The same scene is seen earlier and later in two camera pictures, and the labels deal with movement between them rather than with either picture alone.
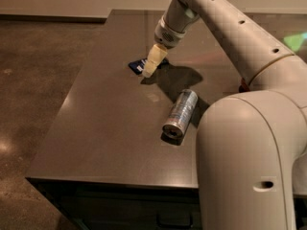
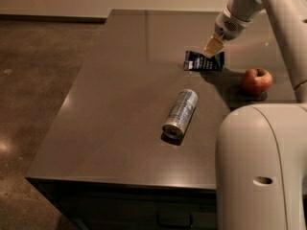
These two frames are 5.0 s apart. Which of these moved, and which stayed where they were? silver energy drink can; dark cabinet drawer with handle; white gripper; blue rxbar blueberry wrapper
Moved: blue rxbar blueberry wrapper; white gripper
Stayed: silver energy drink can; dark cabinet drawer with handle
